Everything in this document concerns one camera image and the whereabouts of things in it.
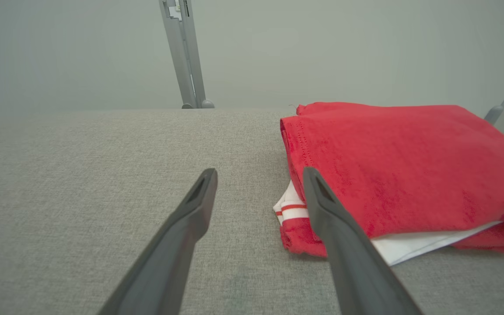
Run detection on red and white shirt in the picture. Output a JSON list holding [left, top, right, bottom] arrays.
[[273, 102, 504, 266]]

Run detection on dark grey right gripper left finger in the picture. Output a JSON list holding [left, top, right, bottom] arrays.
[[98, 168, 218, 315]]

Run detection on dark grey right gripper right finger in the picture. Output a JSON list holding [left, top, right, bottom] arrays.
[[303, 167, 423, 315]]

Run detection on grey metal upright post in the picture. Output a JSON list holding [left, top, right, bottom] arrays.
[[159, 0, 214, 109]]

